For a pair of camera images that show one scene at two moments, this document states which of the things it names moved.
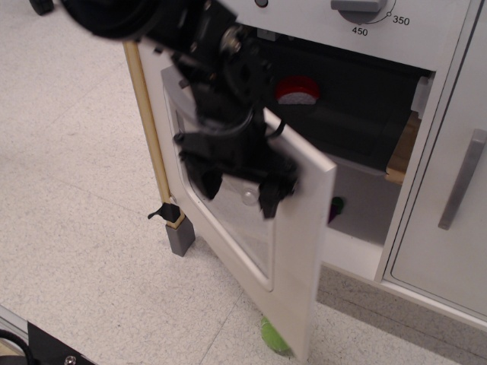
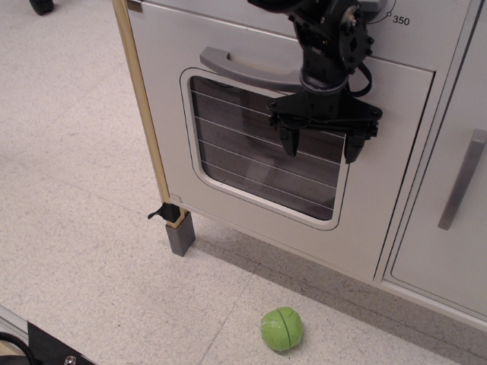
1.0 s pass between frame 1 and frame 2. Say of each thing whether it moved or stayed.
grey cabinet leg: stayed
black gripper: moved
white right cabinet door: stayed
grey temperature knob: stayed
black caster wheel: stayed
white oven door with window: moved
